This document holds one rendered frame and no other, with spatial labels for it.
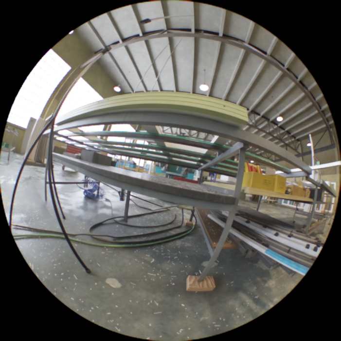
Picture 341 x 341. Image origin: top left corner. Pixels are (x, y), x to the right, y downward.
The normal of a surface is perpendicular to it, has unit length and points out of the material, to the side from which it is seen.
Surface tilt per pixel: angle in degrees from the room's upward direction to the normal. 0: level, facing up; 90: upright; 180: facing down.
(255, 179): 90
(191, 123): 90
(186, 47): 180
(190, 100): 90
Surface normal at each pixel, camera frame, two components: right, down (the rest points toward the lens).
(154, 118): -0.11, -0.07
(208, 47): -0.20, 0.98
